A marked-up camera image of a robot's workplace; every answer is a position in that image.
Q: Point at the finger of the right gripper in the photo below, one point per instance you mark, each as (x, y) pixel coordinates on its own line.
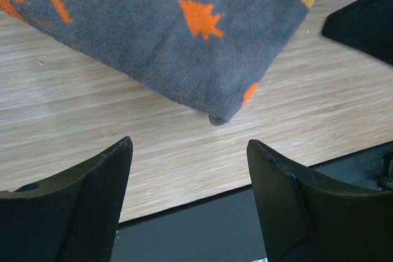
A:
(364, 25)

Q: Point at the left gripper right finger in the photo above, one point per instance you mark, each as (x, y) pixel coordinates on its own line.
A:
(306, 215)

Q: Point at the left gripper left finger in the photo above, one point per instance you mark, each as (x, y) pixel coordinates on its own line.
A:
(70, 216)

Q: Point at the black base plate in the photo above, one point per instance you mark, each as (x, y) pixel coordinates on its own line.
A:
(225, 227)

